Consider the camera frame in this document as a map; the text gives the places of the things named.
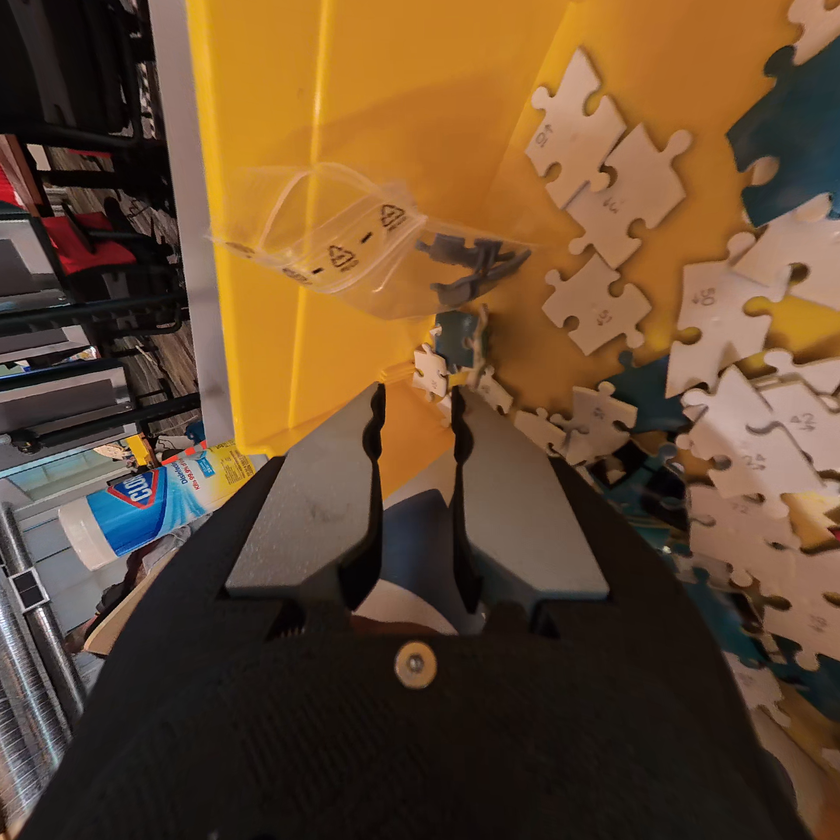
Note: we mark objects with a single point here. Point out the clear plastic zip bag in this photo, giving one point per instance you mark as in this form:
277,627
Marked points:
328,262

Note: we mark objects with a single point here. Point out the blue white puzzle ball section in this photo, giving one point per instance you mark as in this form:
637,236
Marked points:
410,538

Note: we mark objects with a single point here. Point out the disinfecting wipes canister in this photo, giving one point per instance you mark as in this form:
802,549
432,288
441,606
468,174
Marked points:
151,505

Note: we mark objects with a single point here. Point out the silver flexible duct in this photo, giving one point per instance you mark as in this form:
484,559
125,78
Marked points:
33,656

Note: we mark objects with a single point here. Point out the pile of puzzle pieces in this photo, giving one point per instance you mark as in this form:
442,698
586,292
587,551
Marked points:
741,446

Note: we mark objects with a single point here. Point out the grey plastic stand parts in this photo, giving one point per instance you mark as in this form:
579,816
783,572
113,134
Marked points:
472,269

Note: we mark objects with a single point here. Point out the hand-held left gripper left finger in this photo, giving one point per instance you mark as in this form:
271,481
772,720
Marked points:
308,518

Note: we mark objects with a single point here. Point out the yellow plastic bin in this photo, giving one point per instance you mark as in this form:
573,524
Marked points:
394,98

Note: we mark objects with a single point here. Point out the red chair back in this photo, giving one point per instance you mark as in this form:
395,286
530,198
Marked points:
85,239

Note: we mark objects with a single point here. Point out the tan cardboard sheet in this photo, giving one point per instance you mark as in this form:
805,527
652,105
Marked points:
121,620

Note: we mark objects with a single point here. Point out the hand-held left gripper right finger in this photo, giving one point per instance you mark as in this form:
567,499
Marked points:
525,525

